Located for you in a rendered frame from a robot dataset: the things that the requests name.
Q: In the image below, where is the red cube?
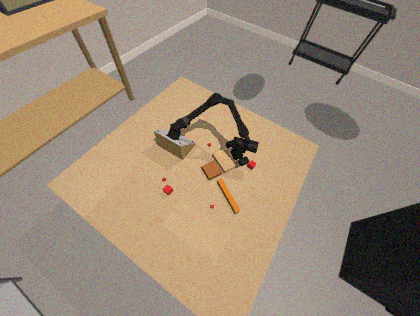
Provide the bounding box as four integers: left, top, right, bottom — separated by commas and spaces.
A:
163, 184, 173, 196
247, 160, 257, 170

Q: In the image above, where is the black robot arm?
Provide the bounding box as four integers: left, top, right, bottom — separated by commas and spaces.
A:
166, 93, 259, 154

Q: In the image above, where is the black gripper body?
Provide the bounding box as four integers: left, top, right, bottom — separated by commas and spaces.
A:
226, 140, 250, 166

